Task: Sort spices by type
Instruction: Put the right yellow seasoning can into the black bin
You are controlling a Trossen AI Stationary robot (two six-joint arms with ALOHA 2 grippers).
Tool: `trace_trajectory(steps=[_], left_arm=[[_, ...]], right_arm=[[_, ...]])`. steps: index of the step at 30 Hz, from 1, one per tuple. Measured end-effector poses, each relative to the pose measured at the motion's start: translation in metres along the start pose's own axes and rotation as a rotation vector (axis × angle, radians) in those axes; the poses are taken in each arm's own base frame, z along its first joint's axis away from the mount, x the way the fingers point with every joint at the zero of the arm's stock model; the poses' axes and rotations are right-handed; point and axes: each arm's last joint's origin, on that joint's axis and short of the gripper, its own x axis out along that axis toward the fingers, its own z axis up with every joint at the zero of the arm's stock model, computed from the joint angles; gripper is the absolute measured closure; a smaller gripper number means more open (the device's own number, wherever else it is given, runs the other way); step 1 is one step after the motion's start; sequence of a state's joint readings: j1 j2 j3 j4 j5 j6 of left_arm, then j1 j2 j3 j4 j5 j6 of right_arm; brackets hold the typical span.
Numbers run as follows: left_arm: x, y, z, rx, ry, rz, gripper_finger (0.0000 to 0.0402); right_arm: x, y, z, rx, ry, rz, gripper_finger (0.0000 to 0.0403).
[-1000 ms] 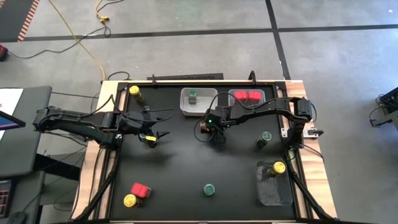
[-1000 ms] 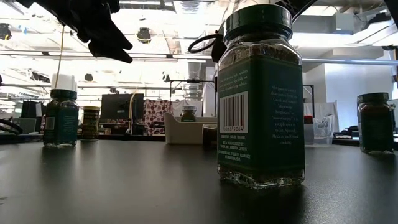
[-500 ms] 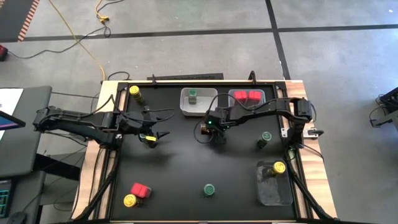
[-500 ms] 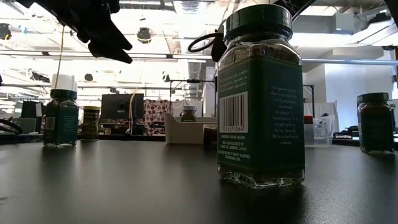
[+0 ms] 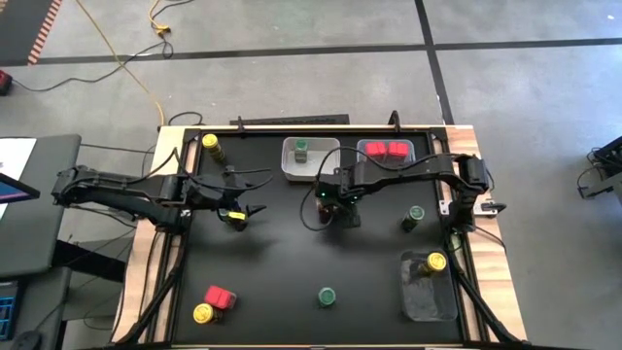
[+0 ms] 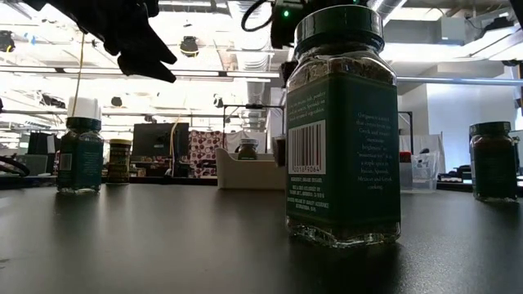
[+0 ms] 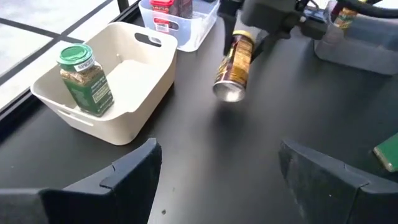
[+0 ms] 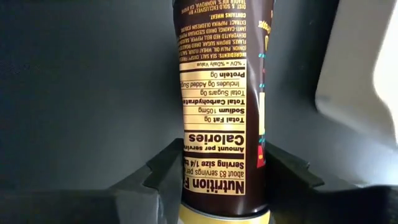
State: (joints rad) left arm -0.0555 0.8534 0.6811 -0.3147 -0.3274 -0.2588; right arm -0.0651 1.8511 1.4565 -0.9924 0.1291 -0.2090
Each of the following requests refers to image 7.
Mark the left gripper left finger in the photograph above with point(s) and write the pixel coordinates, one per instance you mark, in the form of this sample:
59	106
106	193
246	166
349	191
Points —
124	193

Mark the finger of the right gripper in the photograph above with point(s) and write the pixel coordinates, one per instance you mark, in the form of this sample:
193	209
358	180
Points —
267	42
229	25

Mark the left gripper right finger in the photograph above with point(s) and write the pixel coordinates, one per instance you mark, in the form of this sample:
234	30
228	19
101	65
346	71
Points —
335	196

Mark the red spice tin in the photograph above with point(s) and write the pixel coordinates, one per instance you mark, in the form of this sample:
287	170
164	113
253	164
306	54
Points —
161	3

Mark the green-lid glass spice jar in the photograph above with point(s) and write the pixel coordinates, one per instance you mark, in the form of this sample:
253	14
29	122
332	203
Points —
90	90
388	152

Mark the clear plastic bin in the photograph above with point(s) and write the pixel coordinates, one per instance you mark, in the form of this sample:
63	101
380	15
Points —
192	34

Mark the grey translucent plastic bin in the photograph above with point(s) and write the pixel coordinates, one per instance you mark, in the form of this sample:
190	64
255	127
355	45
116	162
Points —
357	53

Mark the beige plastic bin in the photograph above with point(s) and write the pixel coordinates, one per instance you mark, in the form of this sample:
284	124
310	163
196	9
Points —
140	102

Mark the black clamp post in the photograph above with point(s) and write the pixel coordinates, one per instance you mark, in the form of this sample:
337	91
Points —
122	4

